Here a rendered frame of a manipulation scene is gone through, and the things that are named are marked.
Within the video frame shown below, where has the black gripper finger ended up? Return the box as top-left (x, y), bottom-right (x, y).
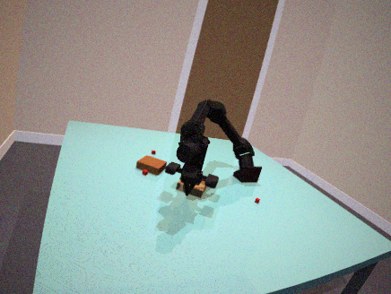
top-left (184, 183), bottom-right (190, 195)
top-left (187, 181), bottom-right (202, 195)

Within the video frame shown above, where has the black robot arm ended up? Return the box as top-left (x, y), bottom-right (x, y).
top-left (177, 100), bottom-right (255, 185)

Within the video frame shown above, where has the brown rectangular block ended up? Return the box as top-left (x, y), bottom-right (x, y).
top-left (135, 155), bottom-right (167, 176)

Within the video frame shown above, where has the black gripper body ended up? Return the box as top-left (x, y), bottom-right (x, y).
top-left (165, 159), bottom-right (219, 189)

